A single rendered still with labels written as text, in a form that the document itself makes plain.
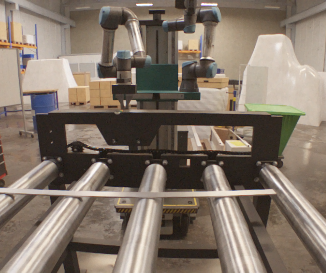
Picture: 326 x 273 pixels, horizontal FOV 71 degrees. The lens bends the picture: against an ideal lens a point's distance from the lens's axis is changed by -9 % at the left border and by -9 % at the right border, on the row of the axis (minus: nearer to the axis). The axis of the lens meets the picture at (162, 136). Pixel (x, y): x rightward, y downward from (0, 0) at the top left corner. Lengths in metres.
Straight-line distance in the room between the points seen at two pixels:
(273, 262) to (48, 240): 0.71
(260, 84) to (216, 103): 0.91
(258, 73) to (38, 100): 4.95
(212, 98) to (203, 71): 2.64
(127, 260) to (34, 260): 0.25
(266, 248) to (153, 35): 1.73
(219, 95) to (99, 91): 5.89
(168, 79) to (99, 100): 7.63
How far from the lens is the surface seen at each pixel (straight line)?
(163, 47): 2.11
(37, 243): 0.80
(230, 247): 0.75
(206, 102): 4.49
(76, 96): 11.17
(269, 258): 0.94
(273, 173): 1.27
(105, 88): 9.46
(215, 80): 4.48
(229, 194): 0.99
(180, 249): 1.61
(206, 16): 1.95
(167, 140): 2.16
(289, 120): 3.68
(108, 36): 1.76
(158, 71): 2.02
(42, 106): 6.53
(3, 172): 3.46
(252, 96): 4.82
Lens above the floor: 1.37
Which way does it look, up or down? 15 degrees down
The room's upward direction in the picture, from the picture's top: straight up
